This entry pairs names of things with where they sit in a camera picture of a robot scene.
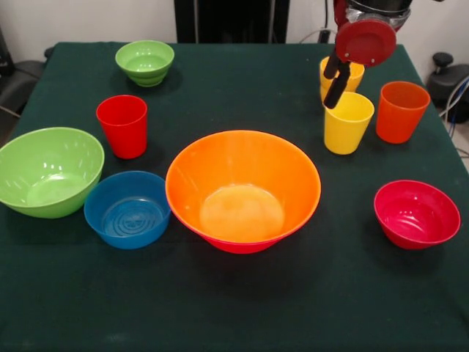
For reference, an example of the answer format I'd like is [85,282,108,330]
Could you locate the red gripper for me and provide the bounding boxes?
[322,0,399,110]

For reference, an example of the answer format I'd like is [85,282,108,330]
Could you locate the large orange bowl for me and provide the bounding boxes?
[165,129,322,245]

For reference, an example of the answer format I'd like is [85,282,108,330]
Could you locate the large pink bowl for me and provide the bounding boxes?
[171,203,320,254]

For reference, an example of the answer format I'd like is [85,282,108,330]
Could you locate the orange cup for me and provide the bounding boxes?
[375,81,431,144]

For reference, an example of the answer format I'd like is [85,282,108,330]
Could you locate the black equipment base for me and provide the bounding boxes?
[426,52,469,109]

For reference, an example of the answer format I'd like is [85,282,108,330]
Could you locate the black cabinet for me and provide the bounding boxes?
[174,0,290,44]

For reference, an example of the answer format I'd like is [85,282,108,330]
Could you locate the red bowl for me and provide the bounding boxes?
[373,179,462,251]

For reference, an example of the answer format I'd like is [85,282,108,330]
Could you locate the small green bowl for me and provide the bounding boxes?
[114,40,175,88]

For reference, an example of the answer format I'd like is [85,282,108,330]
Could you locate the red cup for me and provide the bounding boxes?
[95,95,149,160]

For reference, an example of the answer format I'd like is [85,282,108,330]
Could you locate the dark green tablecloth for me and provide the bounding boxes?
[0,42,469,352]

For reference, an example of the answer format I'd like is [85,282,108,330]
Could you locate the blue bowl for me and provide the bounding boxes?
[84,170,172,251]

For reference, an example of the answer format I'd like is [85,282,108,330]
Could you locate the large green bowl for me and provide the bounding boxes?
[0,127,106,220]

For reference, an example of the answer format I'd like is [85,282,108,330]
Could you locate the black chair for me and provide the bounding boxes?
[0,25,55,118]

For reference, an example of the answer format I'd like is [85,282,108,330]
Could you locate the white cable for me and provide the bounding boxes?
[298,27,336,44]

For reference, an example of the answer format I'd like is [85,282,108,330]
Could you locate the blue and white cables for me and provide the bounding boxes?
[438,75,469,125]

